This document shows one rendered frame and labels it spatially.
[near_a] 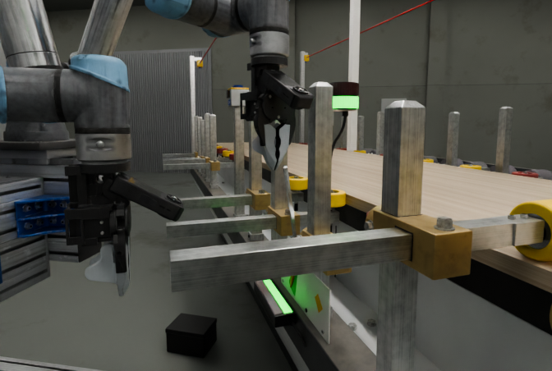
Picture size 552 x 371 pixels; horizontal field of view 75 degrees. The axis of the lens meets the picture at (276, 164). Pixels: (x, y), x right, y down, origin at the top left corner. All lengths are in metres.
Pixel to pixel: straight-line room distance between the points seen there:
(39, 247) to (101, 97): 0.63
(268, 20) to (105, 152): 0.36
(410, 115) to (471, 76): 7.36
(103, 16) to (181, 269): 0.87
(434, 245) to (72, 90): 0.49
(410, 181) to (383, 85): 7.02
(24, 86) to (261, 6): 0.39
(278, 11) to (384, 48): 6.91
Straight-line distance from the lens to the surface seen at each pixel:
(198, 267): 0.35
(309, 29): 7.66
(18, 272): 1.09
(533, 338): 0.67
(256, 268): 0.36
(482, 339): 0.74
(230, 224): 0.87
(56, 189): 1.08
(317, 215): 0.70
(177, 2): 0.66
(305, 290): 0.77
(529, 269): 0.60
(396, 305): 0.51
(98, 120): 0.56
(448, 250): 0.43
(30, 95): 0.58
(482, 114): 7.84
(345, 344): 0.71
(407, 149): 0.46
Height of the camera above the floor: 1.08
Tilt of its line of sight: 6 degrees down
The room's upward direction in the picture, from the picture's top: straight up
